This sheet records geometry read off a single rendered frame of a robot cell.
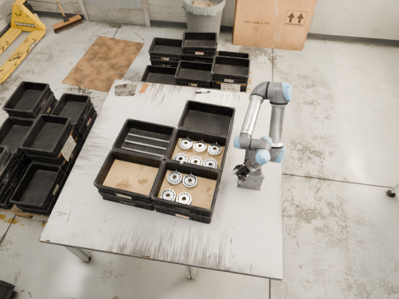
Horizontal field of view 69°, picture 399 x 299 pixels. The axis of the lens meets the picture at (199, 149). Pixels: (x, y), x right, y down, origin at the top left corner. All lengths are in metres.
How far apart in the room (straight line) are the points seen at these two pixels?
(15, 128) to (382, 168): 3.78
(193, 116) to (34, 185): 1.59
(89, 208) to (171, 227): 0.61
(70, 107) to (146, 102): 0.96
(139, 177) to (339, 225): 1.91
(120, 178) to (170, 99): 0.95
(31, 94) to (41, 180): 0.98
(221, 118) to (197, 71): 1.23
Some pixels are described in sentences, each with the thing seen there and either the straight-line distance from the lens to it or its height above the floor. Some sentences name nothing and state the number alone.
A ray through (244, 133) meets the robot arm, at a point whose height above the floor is 1.25.
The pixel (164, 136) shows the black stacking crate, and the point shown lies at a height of 0.83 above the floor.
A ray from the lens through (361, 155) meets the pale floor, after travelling 3.60.
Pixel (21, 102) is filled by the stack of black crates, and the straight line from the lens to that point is 3.49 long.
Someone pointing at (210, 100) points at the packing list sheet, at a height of 0.70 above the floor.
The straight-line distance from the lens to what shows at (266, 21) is 4.49.
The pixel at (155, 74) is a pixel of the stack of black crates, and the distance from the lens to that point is 3.67.
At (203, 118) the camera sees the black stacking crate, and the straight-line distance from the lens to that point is 2.38.
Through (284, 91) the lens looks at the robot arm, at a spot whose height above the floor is 1.37.
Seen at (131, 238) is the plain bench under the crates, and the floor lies 0.70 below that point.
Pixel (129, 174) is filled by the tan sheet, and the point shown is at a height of 0.83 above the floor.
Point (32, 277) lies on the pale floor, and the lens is 3.01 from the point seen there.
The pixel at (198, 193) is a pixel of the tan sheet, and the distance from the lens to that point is 1.99.
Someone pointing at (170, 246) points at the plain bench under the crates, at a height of 0.70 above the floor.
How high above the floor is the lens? 2.61
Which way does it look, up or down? 55 degrees down
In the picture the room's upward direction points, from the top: 1 degrees counter-clockwise
